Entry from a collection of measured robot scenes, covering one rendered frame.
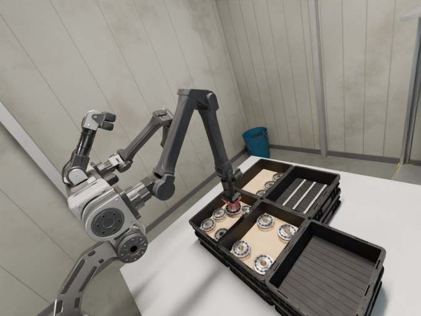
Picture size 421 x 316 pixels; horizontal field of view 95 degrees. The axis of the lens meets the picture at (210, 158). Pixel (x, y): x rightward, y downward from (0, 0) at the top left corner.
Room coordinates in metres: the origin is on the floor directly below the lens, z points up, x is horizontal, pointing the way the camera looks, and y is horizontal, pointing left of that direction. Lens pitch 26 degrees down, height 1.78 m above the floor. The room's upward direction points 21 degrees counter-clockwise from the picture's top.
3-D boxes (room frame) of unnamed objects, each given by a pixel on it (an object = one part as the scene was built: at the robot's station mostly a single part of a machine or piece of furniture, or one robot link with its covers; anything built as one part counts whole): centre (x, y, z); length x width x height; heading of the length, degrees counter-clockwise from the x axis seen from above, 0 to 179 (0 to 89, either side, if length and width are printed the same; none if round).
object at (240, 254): (0.71, 0.02, 0.86); 0.10 x 0.10 x 0.01
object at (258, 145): (2.92, -0.84, 0.27); 0.47 x 0.45 x 0.54; 33
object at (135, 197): (0.60, 0.29, 1.45); 0.09 x 0.08 x 0.12; 33
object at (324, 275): (0.45, -0.27, 0.87); 0.40 x 0.30 x 0.11; 121
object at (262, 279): (0.71, -0.11, 0.92); 0.40 x 0.30 x 0.02; 121
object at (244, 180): (1.17, -0.30, 0.87); 0.40 x 0.30 x 0.11; 121
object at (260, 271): (0.59, -0.06, 0.86); 0.10 x 0.10 x 0.01
